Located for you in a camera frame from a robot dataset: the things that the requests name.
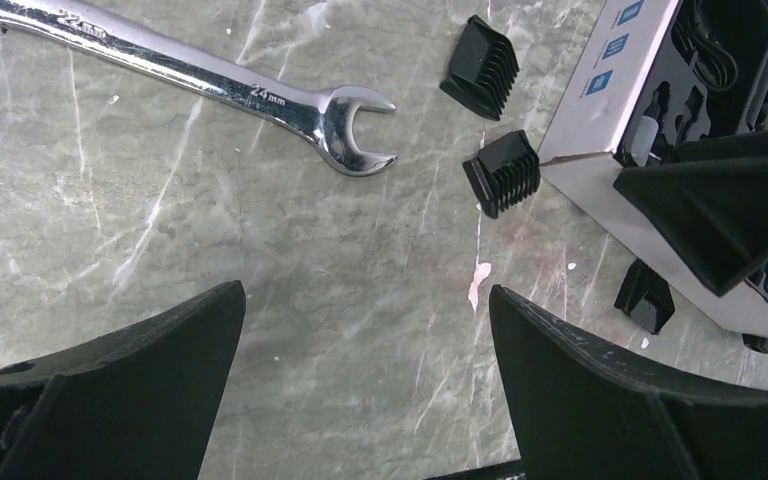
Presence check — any small white oil bottle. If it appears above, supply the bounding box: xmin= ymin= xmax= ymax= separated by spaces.
xmin=628 ymin=100 xmax=661 ymax=167

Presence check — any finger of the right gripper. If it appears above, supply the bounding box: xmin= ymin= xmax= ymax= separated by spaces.
xmin=614 ymin=130 xmax=768 ymax=296

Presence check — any white hair clipper box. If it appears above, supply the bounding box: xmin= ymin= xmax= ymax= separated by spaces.
xmin=539 ymin=1 xmax=768 ymax=337

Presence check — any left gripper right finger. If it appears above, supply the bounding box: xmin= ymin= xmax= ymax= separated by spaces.
xmin=489 ymin=285 xmax=768 ymax=479

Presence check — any black power cord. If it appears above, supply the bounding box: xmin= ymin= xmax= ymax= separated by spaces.
xmin=672 ymin=0 xmax=740 ymax=94

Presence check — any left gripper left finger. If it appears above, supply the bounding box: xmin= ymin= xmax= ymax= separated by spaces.
xmin=0 ymin=281 xmax=246 ymax=479

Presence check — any black comb guard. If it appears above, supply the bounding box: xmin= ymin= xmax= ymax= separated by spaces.
xmin=462 ymin=129 xmax=541 ymax=219
xmin=614 ymin=259 xmax=675 ymax=335
xmin=439 ymin=15 xmax=520 ymax=121

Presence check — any silver combination wrench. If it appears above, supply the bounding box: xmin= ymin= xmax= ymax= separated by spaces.
xmin=0 ymin=1 xmax=398 ymax=177

